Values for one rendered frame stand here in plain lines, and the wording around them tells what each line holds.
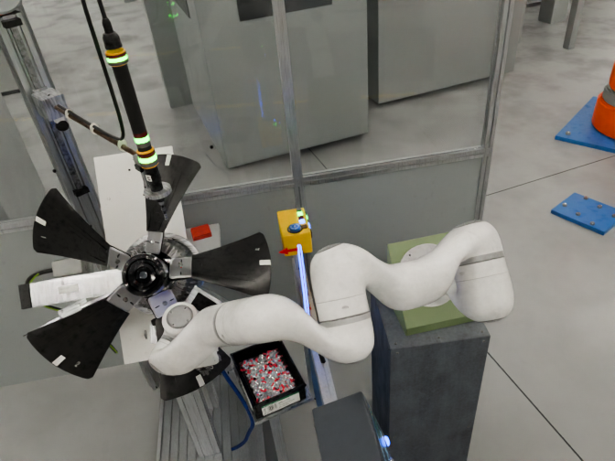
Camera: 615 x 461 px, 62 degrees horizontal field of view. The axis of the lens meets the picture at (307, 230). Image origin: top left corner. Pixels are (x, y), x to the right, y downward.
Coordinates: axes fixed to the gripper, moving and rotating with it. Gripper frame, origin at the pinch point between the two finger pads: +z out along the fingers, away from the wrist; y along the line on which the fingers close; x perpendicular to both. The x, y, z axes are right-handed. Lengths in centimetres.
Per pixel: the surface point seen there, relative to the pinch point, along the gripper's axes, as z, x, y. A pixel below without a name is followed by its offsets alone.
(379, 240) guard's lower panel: 64, -75, -77
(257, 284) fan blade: -11.7, -16.8, -18.4
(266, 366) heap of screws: 14.9, -3.1, -16.8
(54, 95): -35, -83, 35
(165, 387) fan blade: -0.9, 3.9, 10.9
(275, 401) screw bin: 9.5, 9.8, -17.9
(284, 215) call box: 7, -55, -31
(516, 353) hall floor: 109, -24, -138
